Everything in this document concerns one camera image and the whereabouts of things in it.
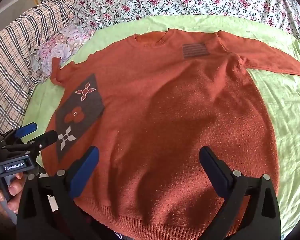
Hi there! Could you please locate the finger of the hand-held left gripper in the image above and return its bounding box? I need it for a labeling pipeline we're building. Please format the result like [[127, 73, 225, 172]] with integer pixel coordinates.
[[5, 122, 38, 140], [22, 130, 58, 155]]

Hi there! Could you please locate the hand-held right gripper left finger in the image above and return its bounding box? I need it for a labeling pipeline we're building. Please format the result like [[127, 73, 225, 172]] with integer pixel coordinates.
[[16, 145, 100, 240]]

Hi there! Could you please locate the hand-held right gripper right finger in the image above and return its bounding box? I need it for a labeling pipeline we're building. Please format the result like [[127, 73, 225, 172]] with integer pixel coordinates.
[[199, 146, 282, 240]]

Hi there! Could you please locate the orange knit sweater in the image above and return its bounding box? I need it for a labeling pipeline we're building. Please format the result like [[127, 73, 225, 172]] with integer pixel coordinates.
[[44, 29, 300, 240]]

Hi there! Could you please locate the person's left hand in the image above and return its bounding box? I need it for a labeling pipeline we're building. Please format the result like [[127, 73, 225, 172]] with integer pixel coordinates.
[[0, 172, 23, 220]]

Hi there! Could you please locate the plaid checked blanket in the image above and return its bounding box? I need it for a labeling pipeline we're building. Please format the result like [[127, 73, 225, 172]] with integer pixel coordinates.
[[0, 0, 78, 137]]

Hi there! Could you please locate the pastel floral pillow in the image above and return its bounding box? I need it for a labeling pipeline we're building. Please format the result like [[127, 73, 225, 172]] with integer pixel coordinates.
[[31, 21, 95, 83]]

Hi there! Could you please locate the light green bed sheet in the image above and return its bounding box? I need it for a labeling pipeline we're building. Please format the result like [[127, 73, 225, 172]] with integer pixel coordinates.
[[22, 15, 300, 240]]

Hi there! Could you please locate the pink floral quilt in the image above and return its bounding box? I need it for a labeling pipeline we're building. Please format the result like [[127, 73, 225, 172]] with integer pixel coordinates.
[[72, 0, 300, 41]]

